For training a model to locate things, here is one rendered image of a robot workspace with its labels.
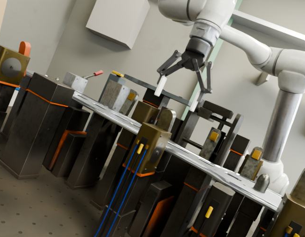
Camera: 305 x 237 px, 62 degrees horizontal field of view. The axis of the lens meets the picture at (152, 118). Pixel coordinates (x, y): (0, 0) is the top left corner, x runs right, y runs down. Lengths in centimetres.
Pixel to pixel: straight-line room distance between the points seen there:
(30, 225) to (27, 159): 25
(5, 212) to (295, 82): 117
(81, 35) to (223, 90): 242
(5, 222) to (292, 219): 62
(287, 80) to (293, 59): 9
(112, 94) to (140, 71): 289
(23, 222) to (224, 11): 80
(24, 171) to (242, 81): 338
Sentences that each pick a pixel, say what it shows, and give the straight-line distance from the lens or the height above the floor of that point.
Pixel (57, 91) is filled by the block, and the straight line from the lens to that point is 85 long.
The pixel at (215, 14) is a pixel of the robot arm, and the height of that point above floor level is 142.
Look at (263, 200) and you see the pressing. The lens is 68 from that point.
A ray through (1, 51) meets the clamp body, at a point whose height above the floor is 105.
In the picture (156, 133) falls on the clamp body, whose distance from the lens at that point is 61.
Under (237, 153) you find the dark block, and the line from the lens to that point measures 96.
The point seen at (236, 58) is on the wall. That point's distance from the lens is 395.
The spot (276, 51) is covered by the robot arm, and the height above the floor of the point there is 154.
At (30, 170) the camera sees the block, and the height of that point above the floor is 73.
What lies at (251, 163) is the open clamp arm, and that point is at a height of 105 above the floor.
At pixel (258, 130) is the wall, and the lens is 391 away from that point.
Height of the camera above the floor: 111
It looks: 4 degrees down
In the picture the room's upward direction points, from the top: 24 degrees clockwise
